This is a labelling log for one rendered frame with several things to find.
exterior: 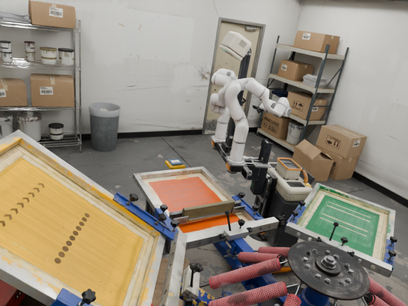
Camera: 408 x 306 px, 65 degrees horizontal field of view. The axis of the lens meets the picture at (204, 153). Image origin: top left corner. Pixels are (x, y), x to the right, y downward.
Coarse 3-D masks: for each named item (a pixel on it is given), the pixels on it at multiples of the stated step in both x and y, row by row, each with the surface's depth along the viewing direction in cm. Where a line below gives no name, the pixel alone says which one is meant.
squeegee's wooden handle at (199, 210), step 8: (232, 200) 203; (184, 208) 187; (192, 208) 189; (200, 208) 191; (208, 208) 194; (216, 208) 197; (224, 208) 201; (184, 216) 187; (192, 216) 190; (200, 216) 194
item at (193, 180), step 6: (180, 180) 240; (186, 180) 241; (192, 180) 243; (198, 180) 244; (204, 186) 237; (210, 192) 230; (216, 198) 224; (198, 204) 213; (204, 204) 214; (222, 216) 204; (234, 216) 206; (216, 222) 197; (222, 222) 198
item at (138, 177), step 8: (184, 168) 252; (192, 168) 254; (200, 168) 256; (136, 176) 229; (144, 176) 233; (152, 176) 236; (160, 176) 240; (168, 176) 243; (208, 176) 246; (144, 184) 220; (216, 184) 237; (144, 192) 212; (224, 192) 228; (152, 200) 203; (152, 208) 200; (248, 216) 205; (200, 232) 180
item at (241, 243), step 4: (232, 240) 171; (236, 240) 170; (240, 240) 170; (244, 240) 171; (236, 244) 168; (240, 244) 167; (244, 244) 168; (236, 248) 168; (240, 248) 165; (244, 248) 165; (248, 248) 165; (252, 248) 166; (236, 252) 168; (252, 252) 163
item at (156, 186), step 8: (152, 184) 229; (160, 184) 231; (168, 184) 232; (176, 184) 234; (160, 192) 220; (160, 200) 211; (168, 200) 212; (168, 208) 204; (176, 208) 205; (184, 224) 191; (192, 224) 192; (200, 224) 193; (208, 224) 194; (184, 232) 184
